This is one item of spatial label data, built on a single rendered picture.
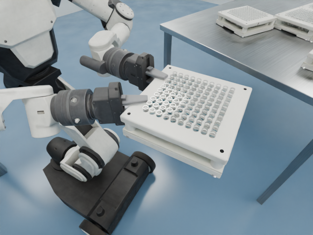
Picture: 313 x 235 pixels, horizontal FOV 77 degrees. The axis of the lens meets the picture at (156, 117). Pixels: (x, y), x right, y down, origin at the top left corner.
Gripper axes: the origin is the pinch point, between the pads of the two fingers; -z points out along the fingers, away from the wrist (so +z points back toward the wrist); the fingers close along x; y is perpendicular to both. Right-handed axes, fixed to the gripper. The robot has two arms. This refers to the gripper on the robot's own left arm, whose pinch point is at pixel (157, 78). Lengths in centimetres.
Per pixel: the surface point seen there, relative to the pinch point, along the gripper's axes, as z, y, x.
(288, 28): -19, -102, 16
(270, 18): -9, -98, 12
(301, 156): -51, -44, 50
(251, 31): -3, -86, 16
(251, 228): -51, -24, 107
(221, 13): 18, -90, 11
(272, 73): -24, -53, 19
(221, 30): 14, -84, 18
